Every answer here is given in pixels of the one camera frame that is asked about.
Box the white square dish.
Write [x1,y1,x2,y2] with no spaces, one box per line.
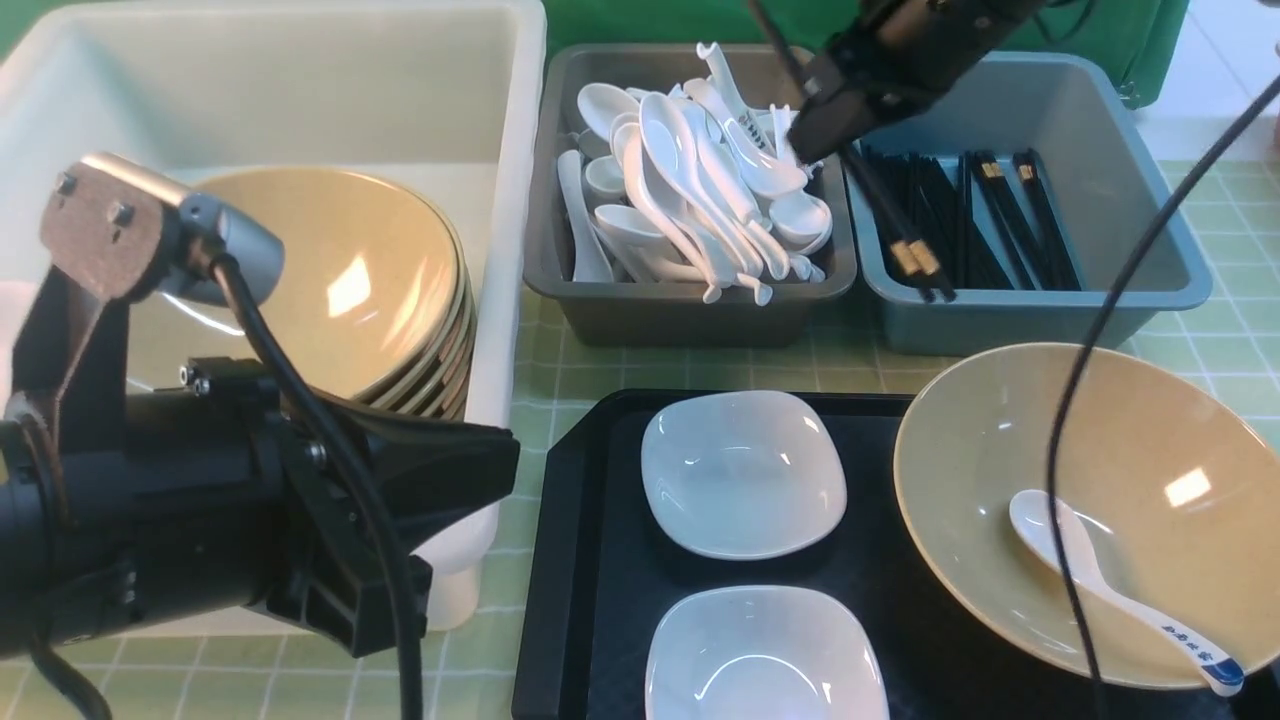
[640,389,849,561]
[644,585,890,719]

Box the pile of white spoons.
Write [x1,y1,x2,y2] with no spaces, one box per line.
[545,42,841,307]

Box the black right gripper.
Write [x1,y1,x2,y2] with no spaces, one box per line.
[788,1,1041,163]

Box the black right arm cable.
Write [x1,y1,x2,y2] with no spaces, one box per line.
[1044,76,1280,720]

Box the white spoon with blue tip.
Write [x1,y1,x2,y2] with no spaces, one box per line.
[1007,489,1245,697]

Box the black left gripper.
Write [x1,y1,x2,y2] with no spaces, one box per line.
[3,270,520,659]

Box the black chopstick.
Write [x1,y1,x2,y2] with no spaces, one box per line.
[748,1,938,304]
[844,147,957,304]

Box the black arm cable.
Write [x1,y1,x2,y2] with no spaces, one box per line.
[1044,76,1280,720]
[29,255,426,720]

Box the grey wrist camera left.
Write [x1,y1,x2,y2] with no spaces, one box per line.
[38,152,285,307]

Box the black plastic serving tray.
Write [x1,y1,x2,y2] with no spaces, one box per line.
[509,389,1280,720]

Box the stack of tan bowls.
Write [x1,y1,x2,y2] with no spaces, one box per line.
[191,167,477,420]

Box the blue plastic chopstick bin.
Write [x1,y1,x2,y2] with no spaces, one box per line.
[849,53,1170,357]

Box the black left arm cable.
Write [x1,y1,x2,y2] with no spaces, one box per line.
[29,255,426,720]

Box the bundle of black chopsticks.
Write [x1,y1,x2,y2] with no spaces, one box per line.
[863,149,1083,292]

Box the large white plastic tub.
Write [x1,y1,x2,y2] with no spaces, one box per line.
[0,0,547,639]

